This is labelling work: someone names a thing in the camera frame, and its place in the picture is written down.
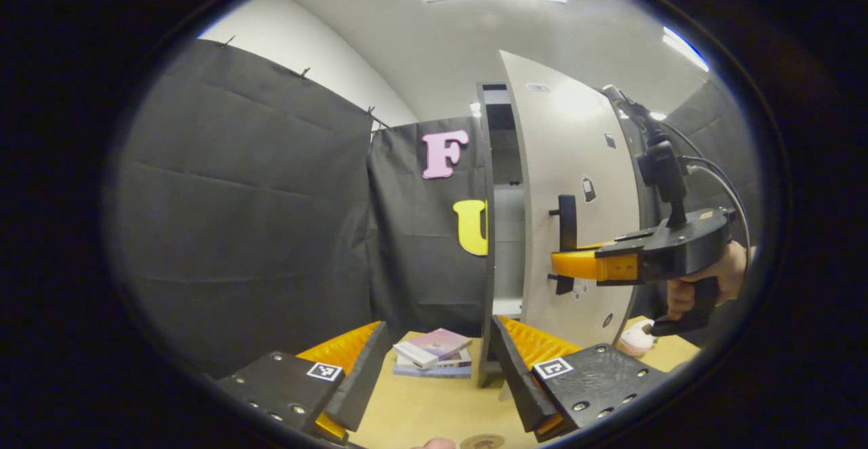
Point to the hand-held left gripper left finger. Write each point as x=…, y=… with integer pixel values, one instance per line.
x=366, y=381

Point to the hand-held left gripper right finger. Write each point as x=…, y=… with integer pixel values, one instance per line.
x=519, y=381

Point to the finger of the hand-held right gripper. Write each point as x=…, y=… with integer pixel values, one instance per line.
x=576, y=264

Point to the round brown coaster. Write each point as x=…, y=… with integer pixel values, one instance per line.
x=481, y=443

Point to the grey cabinet door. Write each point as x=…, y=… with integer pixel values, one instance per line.
x=556, y=144

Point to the dark grey cabinet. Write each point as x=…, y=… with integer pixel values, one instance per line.
x=485, y=232

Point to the pink book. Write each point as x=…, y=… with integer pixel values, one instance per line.
x=444, y=342

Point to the pink frosted donut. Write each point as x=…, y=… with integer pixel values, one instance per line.
x=634, y=340

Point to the black backdrop cloth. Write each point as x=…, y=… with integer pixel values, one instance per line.
x=237, y=232

